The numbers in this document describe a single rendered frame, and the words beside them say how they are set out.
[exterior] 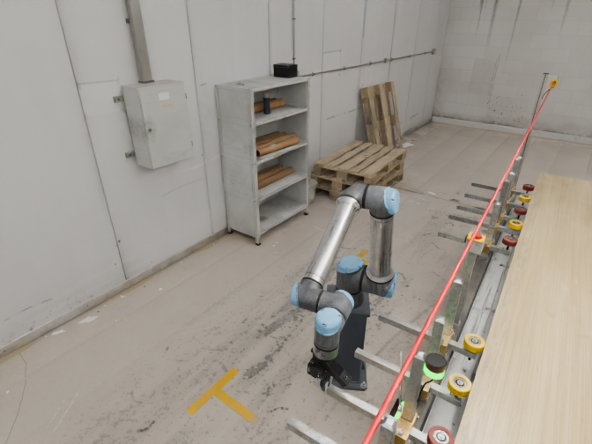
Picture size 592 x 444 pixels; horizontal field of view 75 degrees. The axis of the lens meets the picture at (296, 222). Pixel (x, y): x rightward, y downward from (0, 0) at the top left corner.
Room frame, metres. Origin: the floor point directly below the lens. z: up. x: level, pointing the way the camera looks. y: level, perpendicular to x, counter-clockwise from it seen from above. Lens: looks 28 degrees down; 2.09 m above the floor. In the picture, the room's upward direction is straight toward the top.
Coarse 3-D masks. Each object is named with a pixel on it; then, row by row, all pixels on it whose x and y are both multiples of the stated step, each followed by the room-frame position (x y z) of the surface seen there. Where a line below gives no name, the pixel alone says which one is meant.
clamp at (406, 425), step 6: (402, 420) 0.85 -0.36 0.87; (408, 420) 0.85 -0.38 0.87; (414, 420) 0.85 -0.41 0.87; (402, 426) 0.83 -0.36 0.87; (408, 426) 0.83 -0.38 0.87; (396, 432) 0.81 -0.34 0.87; (408, 432) 0.81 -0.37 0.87; (396, 438) 0.80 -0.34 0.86; (402, 438) 0.79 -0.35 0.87; (408, 438) 0.81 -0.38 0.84
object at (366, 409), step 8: (328, 392) 0.98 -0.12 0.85; (336, 392) 0.97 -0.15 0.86; (344, 392) 0.97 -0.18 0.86; (344, 400) 0.94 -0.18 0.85; (352, 400) 0.94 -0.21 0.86; (360, 400) 0.94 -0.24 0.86; (352, 408) 0.92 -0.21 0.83; (360, 408) 0.91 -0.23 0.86; (368, 408) 0.90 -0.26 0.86; (376, 408) 0.90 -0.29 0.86; (368, 416) 0.89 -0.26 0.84; (384, 416) 0.87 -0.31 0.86; (416, 432) 0.82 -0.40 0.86; (416, 440) 0.79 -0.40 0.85; (424, 440) 0.78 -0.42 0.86
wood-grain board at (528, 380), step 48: (576, 192) 2.73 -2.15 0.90; (528, 240) 2.00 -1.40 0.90; (576, 240) 2.00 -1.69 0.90; (528, 288) 1.54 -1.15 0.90; (576, 288) 1.54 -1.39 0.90; (528, 336) 1.22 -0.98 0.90; (576, 336) 1.22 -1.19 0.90; (480, 384) 0.97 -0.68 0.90; (528, 384) 0.97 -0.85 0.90; (576, 384) 0.97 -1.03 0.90; (480, 432) 0.79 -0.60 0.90; (528, 432) 0.79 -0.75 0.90; (576, 432) 0.79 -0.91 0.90
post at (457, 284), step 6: (456, 282) 1.27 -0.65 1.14; (462, 282) 1.27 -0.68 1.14; (456, 288) 1.27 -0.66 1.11; (450, 294) 1.28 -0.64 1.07; (456, 294) 1.27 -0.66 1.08; (450, 300) 1.28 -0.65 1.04; (456, 300) 1.26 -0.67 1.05; (450, 306) 1.27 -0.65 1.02; (456, 306) 1.26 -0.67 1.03; (450, 312) 1.27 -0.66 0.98; (450, 318) 1.27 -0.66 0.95; (450, 324) 1.26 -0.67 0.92; (444, 330) 1.27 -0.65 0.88; (450, 330) 1.26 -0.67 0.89
